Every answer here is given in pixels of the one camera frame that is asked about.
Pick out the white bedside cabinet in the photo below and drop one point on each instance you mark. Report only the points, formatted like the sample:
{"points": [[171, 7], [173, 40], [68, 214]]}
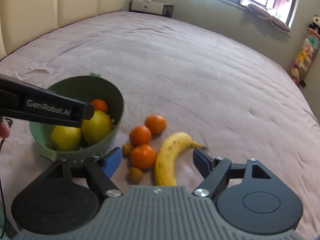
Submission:
{"points": [[152, 7]]}

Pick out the left brown longan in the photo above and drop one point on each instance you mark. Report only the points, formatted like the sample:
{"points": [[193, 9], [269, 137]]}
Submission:
{"points": [[127, 149]]}

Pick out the mandarin orange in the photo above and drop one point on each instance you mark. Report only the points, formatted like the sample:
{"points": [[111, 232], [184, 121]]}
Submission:
{"points": [[100, 105], [143, 157], [156, 123], [140, 135]]}

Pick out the plush toy hanger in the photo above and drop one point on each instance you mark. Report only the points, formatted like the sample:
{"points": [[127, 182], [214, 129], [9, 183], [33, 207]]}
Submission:
{"points": [[307, 53]]}

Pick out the brown longan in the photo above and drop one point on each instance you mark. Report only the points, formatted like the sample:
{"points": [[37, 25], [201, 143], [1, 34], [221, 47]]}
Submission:
{"points": [[127, 149], [134, 175]]}

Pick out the yellow banana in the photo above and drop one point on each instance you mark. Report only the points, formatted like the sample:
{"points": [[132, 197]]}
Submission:
{"points": [[169, 151]]}

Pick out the pink bed blanket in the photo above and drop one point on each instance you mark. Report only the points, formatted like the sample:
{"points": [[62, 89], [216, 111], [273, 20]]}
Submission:
{"points": [[233, 100]]}

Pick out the left hand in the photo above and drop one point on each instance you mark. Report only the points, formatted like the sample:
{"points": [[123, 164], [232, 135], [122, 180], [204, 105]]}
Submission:
{"points": [[4, 128]]}

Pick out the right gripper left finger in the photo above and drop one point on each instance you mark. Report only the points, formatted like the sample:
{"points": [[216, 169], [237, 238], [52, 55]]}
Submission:
{"points": [[67, 196]]}

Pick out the right brown longan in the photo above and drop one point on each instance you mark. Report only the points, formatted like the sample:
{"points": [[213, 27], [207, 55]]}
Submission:
{"points": [[134, 175]]}

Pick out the cushion on windowsill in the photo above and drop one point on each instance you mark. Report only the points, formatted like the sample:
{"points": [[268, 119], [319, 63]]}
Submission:
{"points": [[261, 13]]}

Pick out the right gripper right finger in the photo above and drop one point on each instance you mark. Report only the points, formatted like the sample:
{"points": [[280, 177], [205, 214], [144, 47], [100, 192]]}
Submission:
{"points": [[248, 196]]}

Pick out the green colander bowl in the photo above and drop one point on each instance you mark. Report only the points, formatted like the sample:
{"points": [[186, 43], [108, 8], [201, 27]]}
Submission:
{"points": [[83, 88]]}

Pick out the cream padded headboard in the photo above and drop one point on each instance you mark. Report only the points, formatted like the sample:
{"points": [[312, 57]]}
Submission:
{"points": [[25, 20]]}

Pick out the yellow green apple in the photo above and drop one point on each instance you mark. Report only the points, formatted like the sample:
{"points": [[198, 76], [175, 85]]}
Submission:
{"points": [[97, 128], [66, 138]]}

